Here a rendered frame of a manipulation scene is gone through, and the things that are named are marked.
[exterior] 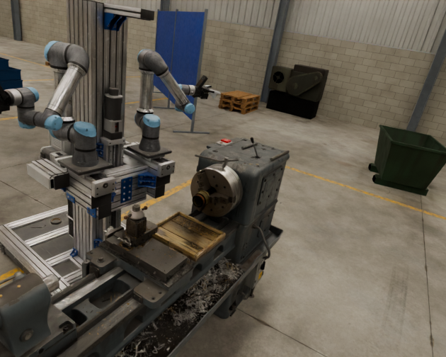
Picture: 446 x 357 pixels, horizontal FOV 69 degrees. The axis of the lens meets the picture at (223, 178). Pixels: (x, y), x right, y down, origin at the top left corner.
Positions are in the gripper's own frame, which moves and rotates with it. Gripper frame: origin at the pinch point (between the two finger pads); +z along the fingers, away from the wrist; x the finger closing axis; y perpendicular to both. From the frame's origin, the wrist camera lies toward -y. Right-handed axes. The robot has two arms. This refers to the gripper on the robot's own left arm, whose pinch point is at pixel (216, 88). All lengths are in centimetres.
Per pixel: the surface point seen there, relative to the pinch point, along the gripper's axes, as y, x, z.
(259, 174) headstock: 23, 87, -12
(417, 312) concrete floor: 137, 164, 153
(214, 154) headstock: 26, 55, -26
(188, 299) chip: 86, 115, -61
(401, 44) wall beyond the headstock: -41, -396, 847
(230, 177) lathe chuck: 26, 83, -30
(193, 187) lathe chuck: 42, 67, -44
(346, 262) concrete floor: 147, 90, 148
